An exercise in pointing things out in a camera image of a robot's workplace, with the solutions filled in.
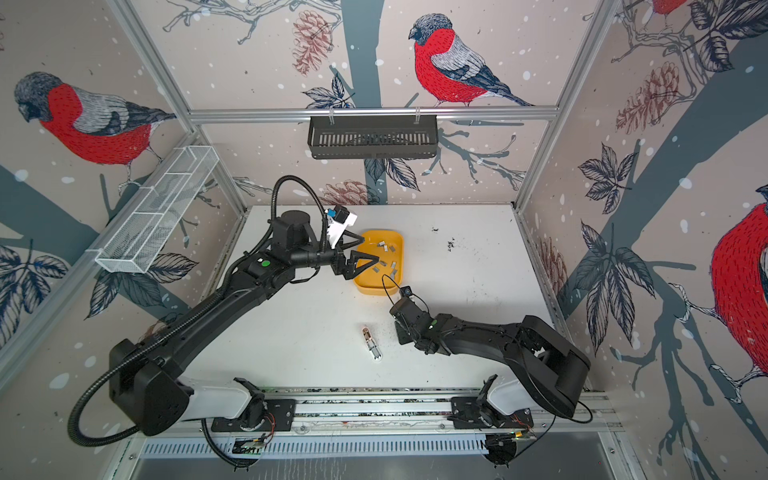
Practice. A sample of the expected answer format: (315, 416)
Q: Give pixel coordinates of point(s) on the white wire mesh shelf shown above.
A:
(141, 237)

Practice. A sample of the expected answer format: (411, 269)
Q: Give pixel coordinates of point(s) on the yellow plastic tray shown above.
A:
(377, 281)

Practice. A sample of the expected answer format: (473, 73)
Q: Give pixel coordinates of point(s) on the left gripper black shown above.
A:
(341, 268)

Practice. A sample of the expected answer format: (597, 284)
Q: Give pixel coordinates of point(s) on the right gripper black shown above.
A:
(401, 332)

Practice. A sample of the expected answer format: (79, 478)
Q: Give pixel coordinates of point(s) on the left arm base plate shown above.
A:
(270, 415)

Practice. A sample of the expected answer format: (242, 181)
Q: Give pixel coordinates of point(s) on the black wall basket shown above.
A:
(373, 137)

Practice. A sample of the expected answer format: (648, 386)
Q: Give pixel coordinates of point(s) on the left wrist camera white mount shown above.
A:
(340, 218)

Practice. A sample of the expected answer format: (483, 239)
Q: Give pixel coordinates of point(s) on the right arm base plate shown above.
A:
(489, 414)

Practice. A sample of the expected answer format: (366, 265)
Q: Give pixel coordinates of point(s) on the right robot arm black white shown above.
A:
(551, 369)

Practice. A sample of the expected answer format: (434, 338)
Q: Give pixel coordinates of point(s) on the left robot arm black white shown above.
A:
(148, 385)

